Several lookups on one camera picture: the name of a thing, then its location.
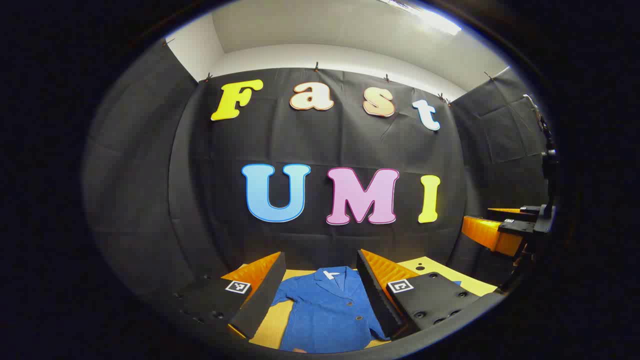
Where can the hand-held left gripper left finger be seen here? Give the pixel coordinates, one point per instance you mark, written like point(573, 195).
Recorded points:
point(262, 297)

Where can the ceiling light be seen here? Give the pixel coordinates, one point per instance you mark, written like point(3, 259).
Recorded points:
point(430, 17)

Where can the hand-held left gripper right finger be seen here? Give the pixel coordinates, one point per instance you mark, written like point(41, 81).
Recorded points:
point(375, 295)

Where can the row of small backdrop clips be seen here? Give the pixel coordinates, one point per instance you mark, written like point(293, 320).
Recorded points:
point(316, 66)

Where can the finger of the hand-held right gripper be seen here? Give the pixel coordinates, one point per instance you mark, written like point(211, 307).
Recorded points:
point(515, 212)
point(487, 235)

